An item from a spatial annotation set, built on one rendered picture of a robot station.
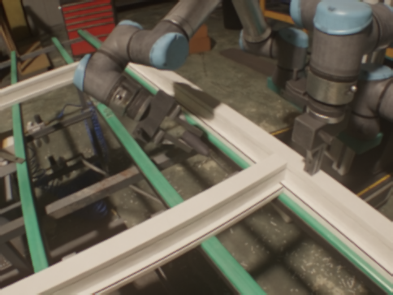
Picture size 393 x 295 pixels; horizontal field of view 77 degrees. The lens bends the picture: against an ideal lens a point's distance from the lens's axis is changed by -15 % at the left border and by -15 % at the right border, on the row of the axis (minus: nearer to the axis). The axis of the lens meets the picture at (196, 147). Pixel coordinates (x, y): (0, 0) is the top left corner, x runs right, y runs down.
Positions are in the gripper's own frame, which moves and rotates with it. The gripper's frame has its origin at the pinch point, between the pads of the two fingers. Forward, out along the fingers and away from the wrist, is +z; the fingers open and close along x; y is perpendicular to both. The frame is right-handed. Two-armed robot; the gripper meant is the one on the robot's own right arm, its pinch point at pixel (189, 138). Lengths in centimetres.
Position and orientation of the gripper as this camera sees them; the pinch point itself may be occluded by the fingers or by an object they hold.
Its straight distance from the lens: 73.8
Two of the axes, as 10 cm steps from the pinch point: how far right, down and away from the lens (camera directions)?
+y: 0.5, 2.3, -9.7
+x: 5.5, -8.2, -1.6
